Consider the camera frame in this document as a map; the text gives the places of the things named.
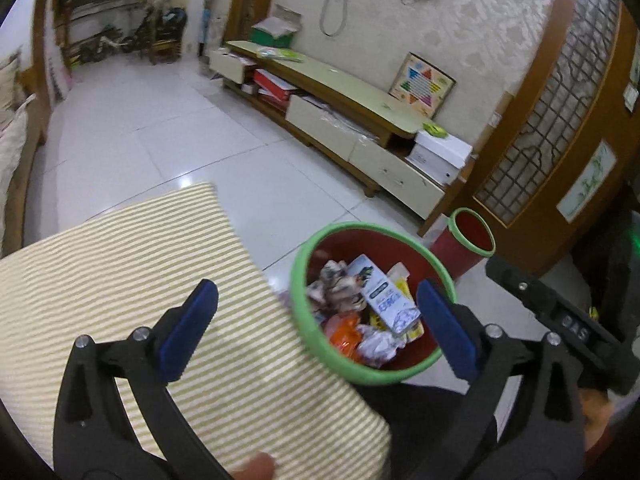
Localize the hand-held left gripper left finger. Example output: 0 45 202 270
52 279 236 480

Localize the person's left hand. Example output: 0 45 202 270
232 452 277 480

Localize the wooden television cabinet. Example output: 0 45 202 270
209 40 447 221

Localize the yellow packet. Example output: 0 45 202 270
370 262 426 343

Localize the person's right hand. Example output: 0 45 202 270
580 390 618 461

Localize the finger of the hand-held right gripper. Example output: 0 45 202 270
485 255 556 321

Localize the printed paper cup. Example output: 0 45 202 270
307 259 368 316

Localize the star checkers board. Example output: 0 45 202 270
388 52 457 116

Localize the wooden lattice door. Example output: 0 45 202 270
470 0 640 281

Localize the white cardboard box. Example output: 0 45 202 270
406 130 473 186

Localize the large red green-rimmed bin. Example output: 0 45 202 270
290 222 458 386

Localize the black television cable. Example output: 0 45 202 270
320 0 351 37

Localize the orange snack bag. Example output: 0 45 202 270
322 310 373 361

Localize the white balance bike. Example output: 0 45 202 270
80 27 136 63

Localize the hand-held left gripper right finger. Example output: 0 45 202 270
416 279 586 480

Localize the wooden chair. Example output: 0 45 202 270
150 35 181 66

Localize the small red green-rimmed bin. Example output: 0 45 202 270
430 207 497 281

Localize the sofa with striped cover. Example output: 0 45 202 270
0 45 53 256

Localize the blue white milk carton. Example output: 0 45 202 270
346 255 423 338

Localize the dark stroller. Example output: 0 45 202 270
135 0 188 58

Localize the flat green packet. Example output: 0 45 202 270
256 46 306 63

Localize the white paper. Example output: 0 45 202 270
355 324 408 368

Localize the checked yellow tablecloth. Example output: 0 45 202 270
0 182 393 480

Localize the red box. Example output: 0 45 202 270
252 68 298 100

